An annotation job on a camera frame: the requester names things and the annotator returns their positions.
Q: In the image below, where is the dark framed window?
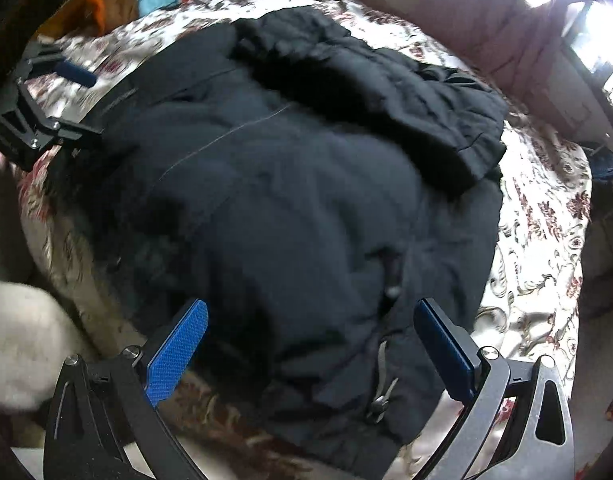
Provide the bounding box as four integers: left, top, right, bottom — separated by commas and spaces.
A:
517, 0, 613, 113

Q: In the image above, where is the blue backpack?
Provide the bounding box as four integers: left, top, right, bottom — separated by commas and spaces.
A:
588, 147, 613, 184

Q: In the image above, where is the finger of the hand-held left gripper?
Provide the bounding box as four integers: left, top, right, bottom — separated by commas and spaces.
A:
49, 116, 105, 149
16, 45, 98, 89

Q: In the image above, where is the black padded jacket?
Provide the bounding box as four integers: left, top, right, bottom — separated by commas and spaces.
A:
51, 7, 510, 471

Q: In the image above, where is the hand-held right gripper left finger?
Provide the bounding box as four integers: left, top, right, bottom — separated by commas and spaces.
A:
43, 299, 210, 480

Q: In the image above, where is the floral bedspread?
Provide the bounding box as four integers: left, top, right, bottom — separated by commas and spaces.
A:
16, 0, 595, 480

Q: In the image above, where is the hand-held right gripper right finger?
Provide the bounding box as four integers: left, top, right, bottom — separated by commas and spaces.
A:
414, 297, 577, 480

